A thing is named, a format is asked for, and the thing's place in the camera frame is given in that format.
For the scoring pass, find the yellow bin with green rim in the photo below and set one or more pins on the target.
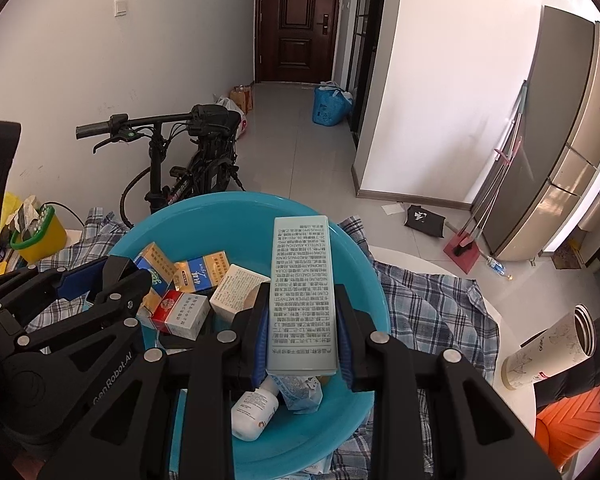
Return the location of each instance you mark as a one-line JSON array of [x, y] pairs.
[[50, 240]]

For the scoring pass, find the brown paper bag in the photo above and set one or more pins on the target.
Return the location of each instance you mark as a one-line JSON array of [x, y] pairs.
[[240, 97]]

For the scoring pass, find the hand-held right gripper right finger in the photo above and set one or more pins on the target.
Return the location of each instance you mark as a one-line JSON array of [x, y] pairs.
[[344, 355]]

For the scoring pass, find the blue plastic basin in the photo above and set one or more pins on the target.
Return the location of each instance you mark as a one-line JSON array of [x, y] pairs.
[[220, 220]]

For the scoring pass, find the dark wooden door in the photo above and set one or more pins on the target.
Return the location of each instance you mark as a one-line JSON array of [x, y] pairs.
[[300, 20]]

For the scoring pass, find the brown box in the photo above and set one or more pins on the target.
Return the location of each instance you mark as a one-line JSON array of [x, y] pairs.
[[567, 257]]

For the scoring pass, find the blue plaid cloth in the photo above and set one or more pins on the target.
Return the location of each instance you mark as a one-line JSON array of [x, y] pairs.
[[430, 300]]

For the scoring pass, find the pale blue soft packet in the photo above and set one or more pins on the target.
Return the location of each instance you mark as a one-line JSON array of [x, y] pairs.
[[300, 392]]

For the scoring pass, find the white floral tumbler cup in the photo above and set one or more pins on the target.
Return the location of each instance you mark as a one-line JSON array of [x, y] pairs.
[[540, 355]]

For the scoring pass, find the blue and gold cigarette pack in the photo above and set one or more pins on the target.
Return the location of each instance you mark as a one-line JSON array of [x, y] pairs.
[[200, 272], [155, 262]]

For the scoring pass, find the black bag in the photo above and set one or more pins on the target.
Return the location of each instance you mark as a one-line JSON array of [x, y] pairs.
[[425, 220]]

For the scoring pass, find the silver refrigerator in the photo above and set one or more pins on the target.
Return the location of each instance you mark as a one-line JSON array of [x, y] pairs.
[[555, 135]]

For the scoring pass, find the black folding bicycle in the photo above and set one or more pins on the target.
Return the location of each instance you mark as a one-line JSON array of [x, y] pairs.
[[210, 160]]

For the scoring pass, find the white round desktop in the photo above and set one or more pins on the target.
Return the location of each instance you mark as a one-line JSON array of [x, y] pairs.
[[415, 260]]

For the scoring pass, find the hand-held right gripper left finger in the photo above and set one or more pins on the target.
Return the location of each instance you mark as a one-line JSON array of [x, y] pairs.
[[258, 345]]

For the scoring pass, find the white plastic bottle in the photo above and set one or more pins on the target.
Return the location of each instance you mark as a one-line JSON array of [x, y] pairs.
[[252, 410]]

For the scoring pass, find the grey-green box with text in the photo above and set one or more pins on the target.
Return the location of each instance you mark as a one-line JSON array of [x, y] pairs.
[[302, 295]]

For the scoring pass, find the white box with text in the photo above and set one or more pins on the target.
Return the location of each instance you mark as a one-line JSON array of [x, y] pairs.
[[235, 290]]

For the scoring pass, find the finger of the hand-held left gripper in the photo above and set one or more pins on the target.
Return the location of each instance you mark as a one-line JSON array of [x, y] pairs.
[[80, 280], [122, 295]]

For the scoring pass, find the blue woven bag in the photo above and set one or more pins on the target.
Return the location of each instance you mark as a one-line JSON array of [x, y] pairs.
[[327, 110]]

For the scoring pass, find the red and white cigarette pack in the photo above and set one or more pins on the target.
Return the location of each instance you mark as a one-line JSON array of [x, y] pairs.
[[182, 315]]

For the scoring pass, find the clear water bottle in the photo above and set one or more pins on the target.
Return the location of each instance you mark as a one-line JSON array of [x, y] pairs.
[[497, 266]]

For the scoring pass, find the white paper scrap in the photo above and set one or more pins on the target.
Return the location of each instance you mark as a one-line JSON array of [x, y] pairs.
[[392, 209]]

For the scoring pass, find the red dustpan with broom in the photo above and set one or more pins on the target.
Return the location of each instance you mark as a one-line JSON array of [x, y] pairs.
[[460, 255]]

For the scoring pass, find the yellow plastic bag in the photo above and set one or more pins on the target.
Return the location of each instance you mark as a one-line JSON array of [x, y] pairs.
[[11, 205]]

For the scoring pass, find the orange chair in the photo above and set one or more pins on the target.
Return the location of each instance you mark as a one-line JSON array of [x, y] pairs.
[[575, 420]]

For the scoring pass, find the black framed glass door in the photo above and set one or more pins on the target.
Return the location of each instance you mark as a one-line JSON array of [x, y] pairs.
[[375, 35]]

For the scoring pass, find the white plastic bag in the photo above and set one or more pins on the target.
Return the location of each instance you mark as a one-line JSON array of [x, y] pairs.
[[240, 122]]

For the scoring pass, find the white light switch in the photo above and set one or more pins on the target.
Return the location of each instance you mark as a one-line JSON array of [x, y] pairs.
[[121, 7]]

